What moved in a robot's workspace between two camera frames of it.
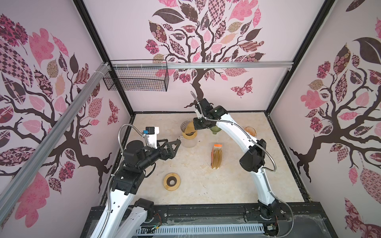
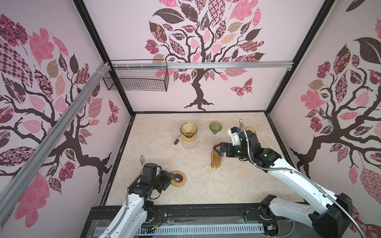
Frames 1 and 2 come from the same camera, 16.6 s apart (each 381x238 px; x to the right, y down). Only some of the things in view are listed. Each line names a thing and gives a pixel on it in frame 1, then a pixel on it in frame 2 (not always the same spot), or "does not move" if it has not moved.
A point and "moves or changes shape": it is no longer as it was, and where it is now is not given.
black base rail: [280, 213] does not move
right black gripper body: [200, 124] -> [235, 151]
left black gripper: [171, 153] -> [166, 177]
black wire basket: [138, 75] does not move
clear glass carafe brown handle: [187, 143] does not move
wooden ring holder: [171, 181] moves or changes shape
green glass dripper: [215, 129] does not move
